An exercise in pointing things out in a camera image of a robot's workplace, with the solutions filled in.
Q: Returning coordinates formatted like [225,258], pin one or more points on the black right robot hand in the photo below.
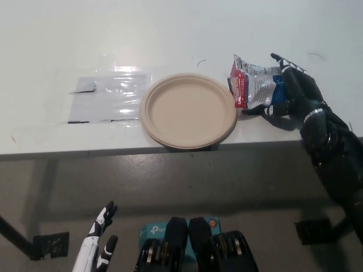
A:
[300,93]

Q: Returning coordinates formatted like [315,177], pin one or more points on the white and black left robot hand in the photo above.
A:
[88,249]

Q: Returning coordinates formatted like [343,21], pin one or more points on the sunflower seed bag red blue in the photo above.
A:
[255,85]

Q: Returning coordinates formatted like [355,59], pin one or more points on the black robot legs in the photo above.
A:
[175,243]

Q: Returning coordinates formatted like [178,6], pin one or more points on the beige paper plate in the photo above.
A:
[187,110]

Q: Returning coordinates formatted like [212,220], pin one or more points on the teal tp-link box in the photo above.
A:
[153,232]

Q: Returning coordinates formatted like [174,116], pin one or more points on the black table leg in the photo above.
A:
[17,241]
[340,229]

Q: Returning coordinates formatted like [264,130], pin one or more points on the clear plastic taped sheet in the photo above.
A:
[107,97]

